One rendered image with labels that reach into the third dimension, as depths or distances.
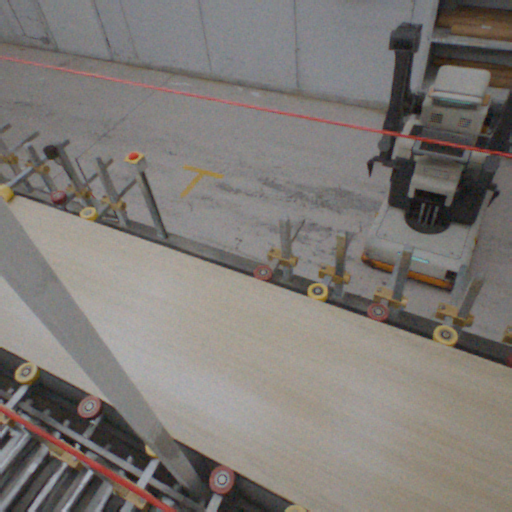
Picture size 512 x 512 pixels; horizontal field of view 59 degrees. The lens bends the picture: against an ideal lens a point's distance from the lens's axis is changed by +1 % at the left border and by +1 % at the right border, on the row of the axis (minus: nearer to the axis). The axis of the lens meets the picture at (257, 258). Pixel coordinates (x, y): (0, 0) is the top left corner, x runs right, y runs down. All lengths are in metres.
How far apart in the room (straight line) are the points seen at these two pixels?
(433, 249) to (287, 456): 1.74
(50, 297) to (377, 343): 1.26
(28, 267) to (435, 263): 2.47
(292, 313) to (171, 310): 0.50
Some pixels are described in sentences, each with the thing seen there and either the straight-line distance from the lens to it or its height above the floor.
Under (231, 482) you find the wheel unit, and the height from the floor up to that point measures 0.91.
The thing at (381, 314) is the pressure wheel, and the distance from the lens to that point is 1.80.
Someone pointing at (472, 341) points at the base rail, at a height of 0.70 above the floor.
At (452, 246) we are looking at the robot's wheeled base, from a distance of 2.95.
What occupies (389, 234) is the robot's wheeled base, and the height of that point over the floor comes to 0.28.
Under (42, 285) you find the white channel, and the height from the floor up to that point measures 1.90.
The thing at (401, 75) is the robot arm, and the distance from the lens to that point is 2.01.
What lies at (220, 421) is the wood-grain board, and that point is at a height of 0.90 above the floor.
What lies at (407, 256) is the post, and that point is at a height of 1.11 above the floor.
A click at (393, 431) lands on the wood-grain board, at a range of 1.61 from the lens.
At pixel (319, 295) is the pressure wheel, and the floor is 0.91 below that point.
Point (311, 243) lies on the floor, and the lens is 3.23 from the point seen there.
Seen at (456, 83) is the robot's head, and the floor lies 1.35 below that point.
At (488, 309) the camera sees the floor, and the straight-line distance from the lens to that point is 3.07.
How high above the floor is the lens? 2.40
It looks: 49 degrees down
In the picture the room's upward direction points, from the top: 8 degrees counter-clockwise
